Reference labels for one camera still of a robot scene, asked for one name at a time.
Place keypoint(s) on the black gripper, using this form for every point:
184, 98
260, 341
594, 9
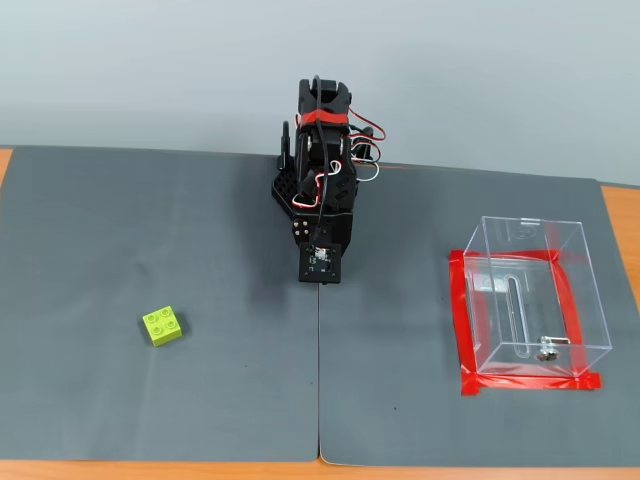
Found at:
301, 229

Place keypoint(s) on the green lego block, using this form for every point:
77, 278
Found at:
162, 327

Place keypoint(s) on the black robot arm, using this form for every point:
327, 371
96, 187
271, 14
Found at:
325, 95

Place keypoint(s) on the transparent acrylic box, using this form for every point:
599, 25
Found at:
525, 300

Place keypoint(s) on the red tape band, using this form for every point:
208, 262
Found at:
322, 118

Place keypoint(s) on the red tape strip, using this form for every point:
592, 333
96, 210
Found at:
457, 320
500, 255
525, 384
570, 310

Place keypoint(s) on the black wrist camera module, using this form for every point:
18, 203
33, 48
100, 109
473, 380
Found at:
306, 274

